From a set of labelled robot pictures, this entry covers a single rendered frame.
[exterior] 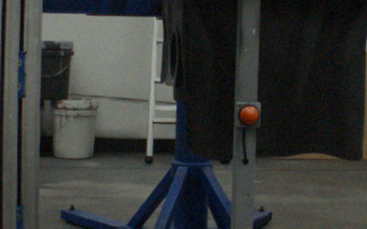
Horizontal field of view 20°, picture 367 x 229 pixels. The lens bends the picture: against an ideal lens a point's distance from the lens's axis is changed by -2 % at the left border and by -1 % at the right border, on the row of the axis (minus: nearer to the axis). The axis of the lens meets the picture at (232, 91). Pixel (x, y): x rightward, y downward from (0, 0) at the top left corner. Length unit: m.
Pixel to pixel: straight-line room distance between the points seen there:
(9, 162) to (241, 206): 0.50
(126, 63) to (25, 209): 5.02
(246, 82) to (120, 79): 4.93
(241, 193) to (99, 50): 4.92
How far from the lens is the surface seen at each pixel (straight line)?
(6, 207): 1.94
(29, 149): 2.01
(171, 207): 3.58
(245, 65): 2.10
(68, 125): 6.65
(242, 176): 2.12
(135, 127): 7.03
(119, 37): 7.00
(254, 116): 2.07
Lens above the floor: 0.80
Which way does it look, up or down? 3 degrees down
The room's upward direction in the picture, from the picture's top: 2 degrees clockwise
